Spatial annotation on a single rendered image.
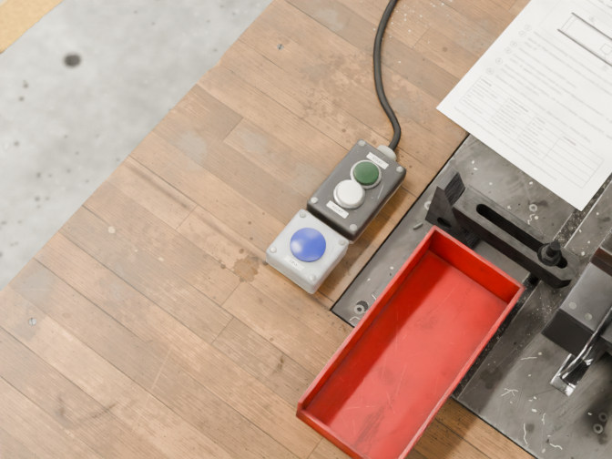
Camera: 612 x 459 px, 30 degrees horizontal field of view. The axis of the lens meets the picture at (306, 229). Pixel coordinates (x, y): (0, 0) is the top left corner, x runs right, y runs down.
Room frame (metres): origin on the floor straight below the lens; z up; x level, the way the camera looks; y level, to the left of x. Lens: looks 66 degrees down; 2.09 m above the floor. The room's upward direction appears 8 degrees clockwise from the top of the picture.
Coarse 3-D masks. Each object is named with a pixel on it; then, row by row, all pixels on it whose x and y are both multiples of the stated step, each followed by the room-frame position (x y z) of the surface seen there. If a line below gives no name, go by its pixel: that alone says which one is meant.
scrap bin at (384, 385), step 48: (432, 240) 0.52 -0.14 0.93; (432, 288) 0.48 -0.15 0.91; (480, 288) 0.48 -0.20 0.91; (384, 336) 0.41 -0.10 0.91; (432, 336) 0.42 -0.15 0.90; (480, 336) 0.43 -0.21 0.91; (336, 384) 0.35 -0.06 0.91; (384, 384) 0.36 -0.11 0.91; (432, 384) 0.36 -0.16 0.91; (336, 432) 0.30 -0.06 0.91; (384, 432) 0.31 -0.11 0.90
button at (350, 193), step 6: (342, 186) 0.57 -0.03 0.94; (348, 186) 0.57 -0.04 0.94; (354, 186) 0.57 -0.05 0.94; (360, 186) 0.57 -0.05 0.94; (342, 192) 0.56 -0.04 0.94; (348, 192) 0.56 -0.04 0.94; (354, 192) 0.56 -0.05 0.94; (360, 192) 0.57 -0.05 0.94; (342, 198) 0.56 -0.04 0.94; (348, 198) 0.56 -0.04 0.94; (354, 198) 0.56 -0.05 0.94; (360, 198) 0.56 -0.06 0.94; (348, 204) 0.55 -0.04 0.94; (354, 204) 0.55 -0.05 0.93
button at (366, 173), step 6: (360, 162) 0.60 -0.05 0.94; (366, 162) 0.60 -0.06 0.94; (354, 168) 0.59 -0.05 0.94; (360, 168) 0.59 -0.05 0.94; (366, 168) 0.60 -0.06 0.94; (372, 168) 0.60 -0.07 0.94; (354, 174) 0.59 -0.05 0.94; (360, 174) 0.59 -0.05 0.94; (366, 174) 0.59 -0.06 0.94; (372, 174) 0.59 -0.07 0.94; (378, 174) 0.59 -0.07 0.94; (360, 180) 0.58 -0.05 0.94; (366, 180) 0.58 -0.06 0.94; (372, 180) 0.58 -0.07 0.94
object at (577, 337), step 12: (588, 264) 0.51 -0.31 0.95; (564, 300) 0.46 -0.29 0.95; (552, 324) 0.44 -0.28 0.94; (564, 324) 0.43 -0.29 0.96; (576, 324) 0.43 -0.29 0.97; (552, 336) 0.44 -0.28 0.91; (564, 336) 0.43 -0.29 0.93; (576, 336) 0.43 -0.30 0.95; (588, 336) 0.42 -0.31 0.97; (564, 348) 0.43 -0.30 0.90; (576, 348) 0.42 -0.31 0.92
